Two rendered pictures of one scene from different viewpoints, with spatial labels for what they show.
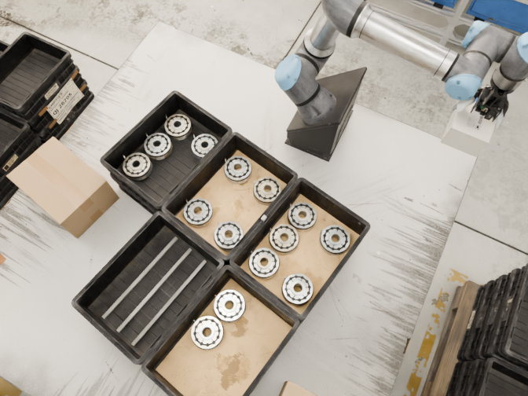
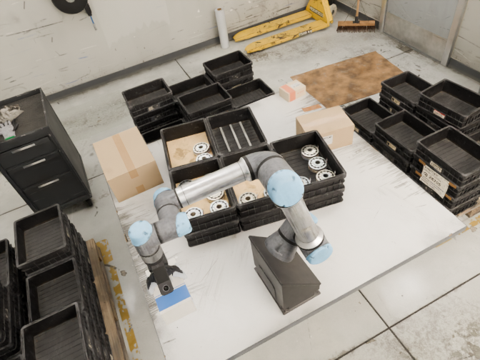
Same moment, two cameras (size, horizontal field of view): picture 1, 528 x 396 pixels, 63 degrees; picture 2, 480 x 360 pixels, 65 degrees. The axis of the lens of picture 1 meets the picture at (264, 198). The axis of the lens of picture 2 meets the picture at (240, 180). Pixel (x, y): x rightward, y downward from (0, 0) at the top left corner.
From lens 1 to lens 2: 185 cm
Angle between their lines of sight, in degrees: 62
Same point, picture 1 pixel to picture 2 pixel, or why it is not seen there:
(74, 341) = not seen: hidden behind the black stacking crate
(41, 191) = (320, 114)
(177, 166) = (298, 170)
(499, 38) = (163, 219)
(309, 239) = (206, 208)
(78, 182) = (315, 127)
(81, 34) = not seen: outside the picture
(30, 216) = not seen: hidden behind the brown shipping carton
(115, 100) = (386, 174)
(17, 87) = (450, 153)
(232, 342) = (190, 157)
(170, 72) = (398, 211)
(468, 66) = (165, 194)
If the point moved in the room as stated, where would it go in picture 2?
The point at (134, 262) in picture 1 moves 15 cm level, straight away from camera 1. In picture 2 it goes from (256, 138) to (278, 133)
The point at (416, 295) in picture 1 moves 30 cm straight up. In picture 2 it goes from (138, 260) to (119, 227)
